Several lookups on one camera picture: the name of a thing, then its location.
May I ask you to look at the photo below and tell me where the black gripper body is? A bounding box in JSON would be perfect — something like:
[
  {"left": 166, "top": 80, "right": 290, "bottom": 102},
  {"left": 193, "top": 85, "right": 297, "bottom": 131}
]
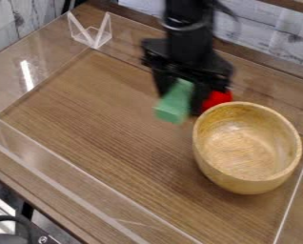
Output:
[{"left": 141, "top": 38, "right": 233, "bottom": 92}]

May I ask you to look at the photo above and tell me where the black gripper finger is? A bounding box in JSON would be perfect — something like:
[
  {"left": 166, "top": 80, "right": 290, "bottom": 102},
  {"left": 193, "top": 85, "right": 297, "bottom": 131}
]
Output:
[
  {"left": 152, "top": 69, "right": 176, "bottom": 96},
  {"left": 189, "top": 83, "right": 210, "bottom": 115}
]

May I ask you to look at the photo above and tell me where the green rectangular block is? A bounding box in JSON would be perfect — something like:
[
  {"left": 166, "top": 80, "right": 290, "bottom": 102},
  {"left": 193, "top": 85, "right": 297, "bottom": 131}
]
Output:
[{"left": 153, "top": 78, "right": 194, "bottom": 124}]

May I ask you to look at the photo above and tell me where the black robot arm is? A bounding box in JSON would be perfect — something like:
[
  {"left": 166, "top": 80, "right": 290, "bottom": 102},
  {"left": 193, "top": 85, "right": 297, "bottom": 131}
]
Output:
[{"left": 141, "top": 0, "right": 240, "bottom": 115}]

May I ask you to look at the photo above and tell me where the brown wooden bowl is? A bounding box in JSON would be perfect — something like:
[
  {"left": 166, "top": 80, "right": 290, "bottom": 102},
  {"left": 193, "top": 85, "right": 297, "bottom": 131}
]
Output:
[{"left": 192, "top": 102, "right": 303, "bottom": 194}]

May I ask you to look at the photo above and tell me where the red plush tomato toy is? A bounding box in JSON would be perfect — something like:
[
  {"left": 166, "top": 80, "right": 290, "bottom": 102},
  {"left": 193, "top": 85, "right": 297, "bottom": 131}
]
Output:
[{"left": 201, "top": 91, "right": 233, "bottom": 111}]

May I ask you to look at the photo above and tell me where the black table leg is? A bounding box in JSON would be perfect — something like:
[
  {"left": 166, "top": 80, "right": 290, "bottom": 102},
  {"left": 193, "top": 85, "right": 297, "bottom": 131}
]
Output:
[{"left": 20, "top": 202, "right": 34, "bottom": 220}]

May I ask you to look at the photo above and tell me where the black device under table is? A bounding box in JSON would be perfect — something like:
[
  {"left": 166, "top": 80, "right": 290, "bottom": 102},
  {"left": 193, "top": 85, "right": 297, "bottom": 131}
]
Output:
[{"left": 0, "top": 215, "right": 61, "bottom": 244}]

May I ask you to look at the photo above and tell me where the clear acrylic corner bracket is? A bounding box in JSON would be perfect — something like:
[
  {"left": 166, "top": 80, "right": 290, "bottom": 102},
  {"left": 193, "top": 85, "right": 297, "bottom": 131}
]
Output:
[{"left": 66, "top": 12, "right": 112, "bottom": 50}]

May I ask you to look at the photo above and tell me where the clear acrylic tray wall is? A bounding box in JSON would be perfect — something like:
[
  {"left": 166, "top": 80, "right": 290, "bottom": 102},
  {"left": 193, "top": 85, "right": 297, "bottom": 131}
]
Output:
[{"left": 0, "top": 119, "right": 201, "bottom": 244}]

